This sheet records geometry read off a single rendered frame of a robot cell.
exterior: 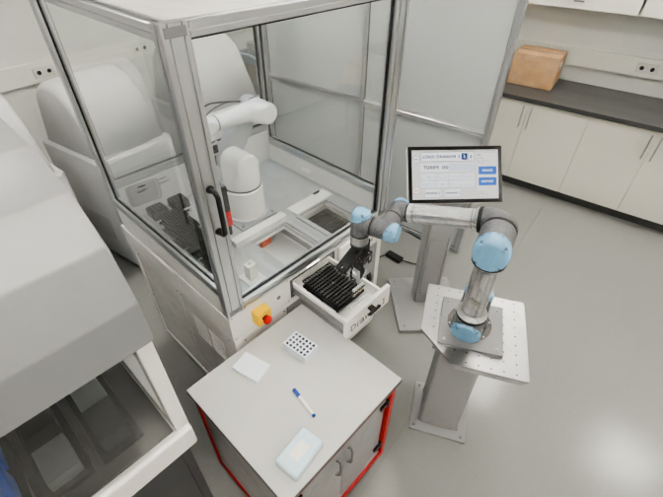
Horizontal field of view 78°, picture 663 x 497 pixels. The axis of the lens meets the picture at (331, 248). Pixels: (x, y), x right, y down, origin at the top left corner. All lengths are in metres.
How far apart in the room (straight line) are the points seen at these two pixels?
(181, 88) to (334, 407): 1.19
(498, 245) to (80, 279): 1.12
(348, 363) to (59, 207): 1.19
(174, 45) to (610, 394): 2.83
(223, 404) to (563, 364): 2.14
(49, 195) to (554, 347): 2.84
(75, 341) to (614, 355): 2.98
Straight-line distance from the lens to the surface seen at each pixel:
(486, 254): 1.38
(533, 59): 4.45
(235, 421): 1.66
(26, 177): 1.10
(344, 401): 1.66
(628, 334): 3.45
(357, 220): 1.52
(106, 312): 1.03
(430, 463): 2.44
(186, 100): 1.20
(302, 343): 1.76
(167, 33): 1.15
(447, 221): 1.54
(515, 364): 1.91
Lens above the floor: 2.21
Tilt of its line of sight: 40 degrees down
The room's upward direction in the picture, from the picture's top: 1 degrees clockwise
